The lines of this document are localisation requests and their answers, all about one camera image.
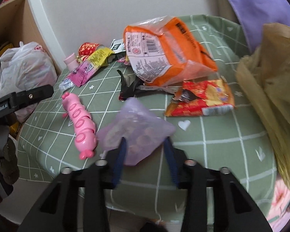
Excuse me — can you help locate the purple translucent plastic bag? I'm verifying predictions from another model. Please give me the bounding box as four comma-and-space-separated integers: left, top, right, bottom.
97, 97, 176, 166

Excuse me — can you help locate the pink yellow snack wrapper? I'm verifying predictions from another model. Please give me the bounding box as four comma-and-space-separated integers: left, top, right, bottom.
68, 47, 114, 87

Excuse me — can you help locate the red yellow snack packet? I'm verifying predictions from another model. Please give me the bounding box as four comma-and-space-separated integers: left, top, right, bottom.
164, 77, 235, 117

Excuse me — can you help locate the red festive paper cup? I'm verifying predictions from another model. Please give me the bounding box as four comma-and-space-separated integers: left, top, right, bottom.
77, 43, 104, 63

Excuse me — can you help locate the large orange snack bag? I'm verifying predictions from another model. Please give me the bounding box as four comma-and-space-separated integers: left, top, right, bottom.
123, 16, 218, 86

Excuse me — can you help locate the yellow translucent trash bag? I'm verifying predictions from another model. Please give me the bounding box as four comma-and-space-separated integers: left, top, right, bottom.
236, 23, 290, 190

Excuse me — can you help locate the gloved left hand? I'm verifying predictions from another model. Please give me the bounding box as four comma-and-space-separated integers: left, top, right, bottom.
0, 138, 20, 185

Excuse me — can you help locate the white plastic bag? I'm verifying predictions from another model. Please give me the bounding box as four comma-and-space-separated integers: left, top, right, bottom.
0, 41, 57, 123

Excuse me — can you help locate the pink caterpillar toy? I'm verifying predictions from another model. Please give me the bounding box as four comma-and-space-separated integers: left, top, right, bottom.
62, 92, 97, 160

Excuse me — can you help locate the small clear white wrapper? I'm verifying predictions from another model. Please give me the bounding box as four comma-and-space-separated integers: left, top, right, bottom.
59, 78, 75, 92

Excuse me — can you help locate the green checkered bed sheet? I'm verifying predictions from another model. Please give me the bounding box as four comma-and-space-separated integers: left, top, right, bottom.
16, 14, 279, 225

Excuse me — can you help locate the pink plastic bottle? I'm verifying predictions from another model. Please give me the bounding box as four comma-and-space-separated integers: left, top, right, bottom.
63, 53, 79, 72

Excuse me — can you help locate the wooden shelf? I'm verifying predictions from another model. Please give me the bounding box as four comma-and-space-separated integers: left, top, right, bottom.
0, 0, 62, 74

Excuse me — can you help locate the black crumpled wrapper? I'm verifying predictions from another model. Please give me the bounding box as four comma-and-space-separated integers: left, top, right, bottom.
117, 70, 177, 101

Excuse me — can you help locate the green white milk carton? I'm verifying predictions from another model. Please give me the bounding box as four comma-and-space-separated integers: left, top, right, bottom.
110, 39, 126, 54

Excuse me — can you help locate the purple cloth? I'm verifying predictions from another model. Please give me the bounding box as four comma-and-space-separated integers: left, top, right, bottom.
228, 0, 290, 52

